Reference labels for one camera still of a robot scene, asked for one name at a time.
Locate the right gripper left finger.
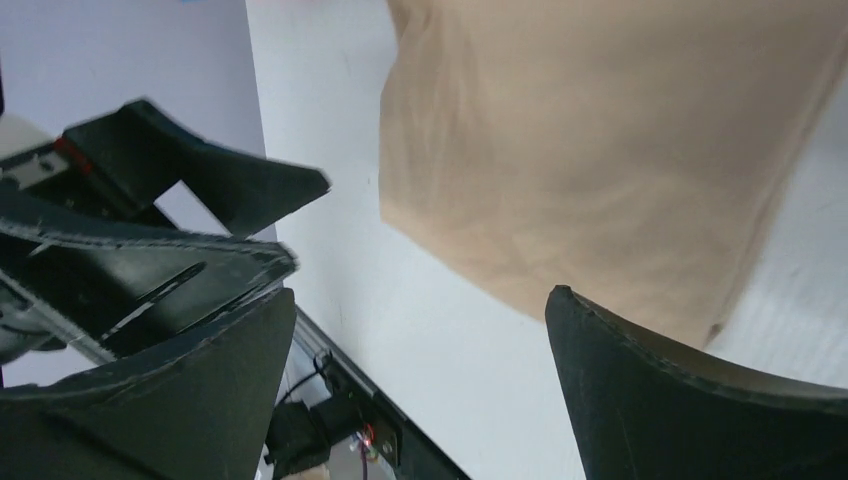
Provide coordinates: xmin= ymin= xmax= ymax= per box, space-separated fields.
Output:
xmin=1 ymin=289 xmax=295 ymax=479

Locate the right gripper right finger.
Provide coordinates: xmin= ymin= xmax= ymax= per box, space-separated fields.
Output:
xmin=545 ymin=286 xmax=847 ymax=479

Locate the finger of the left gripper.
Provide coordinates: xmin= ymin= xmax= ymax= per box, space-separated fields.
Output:
xmin=59 ymin=99 xmax=330 ymax=237
xmin=1 ymin=192 xmax=297 ymax=364

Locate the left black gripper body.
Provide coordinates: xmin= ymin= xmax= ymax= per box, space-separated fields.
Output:
xmin=1 ymin=135 xmax=179 ymax=361

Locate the beige t shirt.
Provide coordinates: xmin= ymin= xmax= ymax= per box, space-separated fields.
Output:
xmin=379 ymin=1 xmax=847 ymax=348

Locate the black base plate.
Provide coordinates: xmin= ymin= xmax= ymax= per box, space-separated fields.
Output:
xmin=262 ymin=309 xmax=468 ymax=480

